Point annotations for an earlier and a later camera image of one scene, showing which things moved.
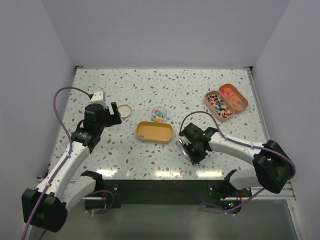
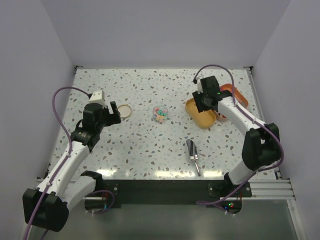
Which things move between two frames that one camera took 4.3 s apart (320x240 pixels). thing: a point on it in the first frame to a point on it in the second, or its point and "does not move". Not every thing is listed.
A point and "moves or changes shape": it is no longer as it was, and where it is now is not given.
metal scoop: x=179 y=143 moves or changes shape
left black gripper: x=113 y=119 does not move
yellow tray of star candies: x=155 y=131 to x=204 y=119
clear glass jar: x=159 y=114 does not move
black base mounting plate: x=169 y=192 does not move
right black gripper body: x=195 y=153 to x=201 y=101
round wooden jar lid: x=125 y=110 does not move
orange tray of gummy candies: x=236 y=99 does not move
